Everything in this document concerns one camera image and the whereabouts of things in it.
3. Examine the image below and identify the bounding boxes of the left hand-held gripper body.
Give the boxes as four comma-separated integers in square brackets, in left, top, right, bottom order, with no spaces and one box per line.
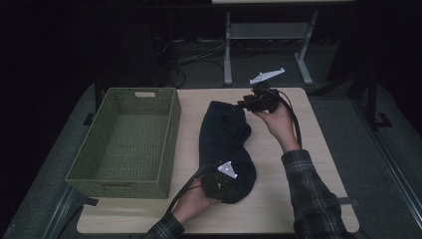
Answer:
[199,160,241,204]

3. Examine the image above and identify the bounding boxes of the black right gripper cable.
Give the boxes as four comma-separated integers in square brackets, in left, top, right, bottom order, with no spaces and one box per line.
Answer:
[265,87,305,150]

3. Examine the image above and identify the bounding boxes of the person's right hand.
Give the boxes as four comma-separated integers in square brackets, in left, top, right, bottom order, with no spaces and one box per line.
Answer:
[252,101,302,154]

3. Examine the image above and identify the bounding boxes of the green woven basket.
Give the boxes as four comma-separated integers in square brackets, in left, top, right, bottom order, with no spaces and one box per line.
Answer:
[65,87,182,200]

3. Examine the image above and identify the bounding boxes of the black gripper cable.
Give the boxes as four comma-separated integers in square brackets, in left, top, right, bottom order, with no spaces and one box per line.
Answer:
[265,87,305,150]
[164,162,215,216]

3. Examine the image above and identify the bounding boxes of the white metal rack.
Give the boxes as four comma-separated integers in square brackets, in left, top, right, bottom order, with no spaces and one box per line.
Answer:
[211,0,356,87]

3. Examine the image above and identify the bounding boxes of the metal floor rail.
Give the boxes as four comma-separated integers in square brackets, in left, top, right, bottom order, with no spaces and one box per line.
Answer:
[351,99,422,231]
[40,183,85,239]

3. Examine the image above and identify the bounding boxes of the bundle of floor cables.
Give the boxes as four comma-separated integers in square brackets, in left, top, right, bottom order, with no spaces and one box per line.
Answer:
[153,35,230,90]

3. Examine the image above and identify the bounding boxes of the black metal stand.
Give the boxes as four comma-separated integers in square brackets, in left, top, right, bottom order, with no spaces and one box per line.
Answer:
[344,66,394,131]

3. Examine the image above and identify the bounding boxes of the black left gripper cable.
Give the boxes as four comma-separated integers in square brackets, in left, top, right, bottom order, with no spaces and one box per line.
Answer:
[164,162,215,216]

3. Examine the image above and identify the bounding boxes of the grey tape strip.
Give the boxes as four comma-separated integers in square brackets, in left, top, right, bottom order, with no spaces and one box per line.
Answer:
[336,196,360,207]
[78,195,100,207]

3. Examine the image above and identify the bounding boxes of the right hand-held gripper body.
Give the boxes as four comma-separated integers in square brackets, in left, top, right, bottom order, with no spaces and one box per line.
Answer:
[243,67,287,116]

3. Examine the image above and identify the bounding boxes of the dark navy printed garment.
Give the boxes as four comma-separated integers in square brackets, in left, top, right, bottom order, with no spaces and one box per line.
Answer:
[198,100,259,205]

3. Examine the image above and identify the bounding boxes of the person's left hand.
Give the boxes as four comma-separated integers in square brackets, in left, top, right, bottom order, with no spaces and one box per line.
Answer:
[171,178,221,225]

